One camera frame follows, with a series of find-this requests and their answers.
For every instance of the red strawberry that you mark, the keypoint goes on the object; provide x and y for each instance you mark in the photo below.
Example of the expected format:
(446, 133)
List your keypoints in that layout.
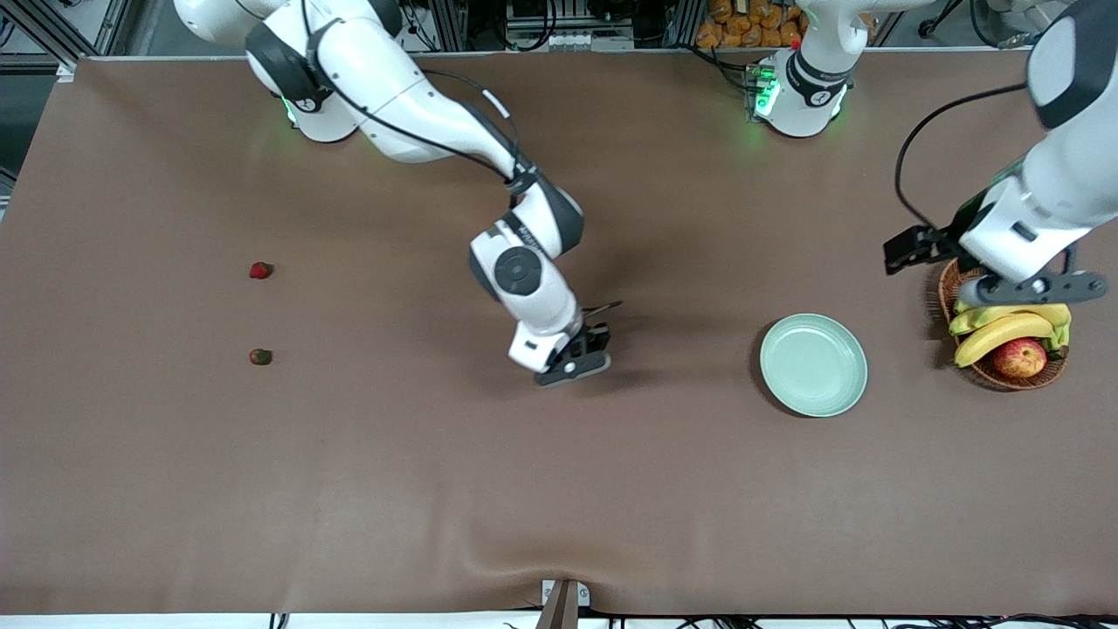
(260, 270)
(260, 356)

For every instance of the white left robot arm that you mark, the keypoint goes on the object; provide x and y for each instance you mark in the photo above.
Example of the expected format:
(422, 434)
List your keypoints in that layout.
(1074, 148)

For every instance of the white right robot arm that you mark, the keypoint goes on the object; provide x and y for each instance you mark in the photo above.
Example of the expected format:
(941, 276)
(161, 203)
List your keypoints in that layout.
(410, 96)

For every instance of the pale green round plate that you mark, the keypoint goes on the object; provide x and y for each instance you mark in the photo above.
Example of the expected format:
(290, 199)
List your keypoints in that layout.
(812, 365)

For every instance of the red yellow apple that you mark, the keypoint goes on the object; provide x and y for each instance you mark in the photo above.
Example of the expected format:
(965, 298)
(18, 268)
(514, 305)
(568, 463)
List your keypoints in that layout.
(1020, 358)

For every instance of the brown wicker basket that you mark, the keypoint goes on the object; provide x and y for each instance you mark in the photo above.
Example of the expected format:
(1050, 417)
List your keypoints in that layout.
(996, 378)

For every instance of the large table cover cloth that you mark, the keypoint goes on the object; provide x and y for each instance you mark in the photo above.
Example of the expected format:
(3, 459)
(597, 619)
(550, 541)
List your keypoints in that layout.
(559, 480)

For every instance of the orange packaged bread pile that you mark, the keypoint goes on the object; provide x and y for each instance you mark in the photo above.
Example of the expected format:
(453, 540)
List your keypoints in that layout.
(742, 26)

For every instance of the metal edge bracket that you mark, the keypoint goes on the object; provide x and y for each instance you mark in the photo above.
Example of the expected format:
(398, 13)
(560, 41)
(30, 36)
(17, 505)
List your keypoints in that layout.
(563, 604)

